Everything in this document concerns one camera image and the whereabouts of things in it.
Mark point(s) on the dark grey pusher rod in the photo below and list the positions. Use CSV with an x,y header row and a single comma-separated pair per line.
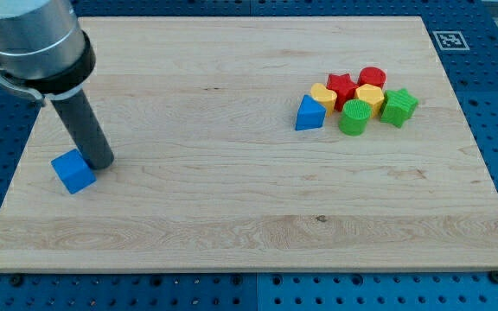
x,y
82,125

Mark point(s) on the blue cube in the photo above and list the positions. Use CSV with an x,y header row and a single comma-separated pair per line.
x,y
73,171

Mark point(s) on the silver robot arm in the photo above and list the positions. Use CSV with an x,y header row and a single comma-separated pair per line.
x,y
45,56

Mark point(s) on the wooden board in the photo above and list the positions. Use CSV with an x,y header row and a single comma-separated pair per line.
x,y
211,175

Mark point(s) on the blue triangle block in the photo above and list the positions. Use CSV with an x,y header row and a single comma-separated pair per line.
x,y
310,114

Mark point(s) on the yellow heart block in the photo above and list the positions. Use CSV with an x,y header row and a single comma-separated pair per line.
x,y
325,97

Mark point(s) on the red star block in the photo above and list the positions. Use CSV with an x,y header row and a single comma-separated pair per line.
x,y
343,86

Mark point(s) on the green cylinder block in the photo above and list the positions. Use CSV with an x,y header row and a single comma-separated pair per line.
x,y
354,117

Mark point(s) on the yellow hexagon block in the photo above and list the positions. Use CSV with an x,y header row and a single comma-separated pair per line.
x,y
373,95

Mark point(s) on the red cylinder block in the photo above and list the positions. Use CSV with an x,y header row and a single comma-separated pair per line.
x,y
373,76

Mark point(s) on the green star block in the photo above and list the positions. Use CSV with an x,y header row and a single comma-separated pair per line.
x,y
398,107

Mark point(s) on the white fiducial marker tag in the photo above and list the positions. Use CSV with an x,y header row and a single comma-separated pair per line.
x,y
450,40

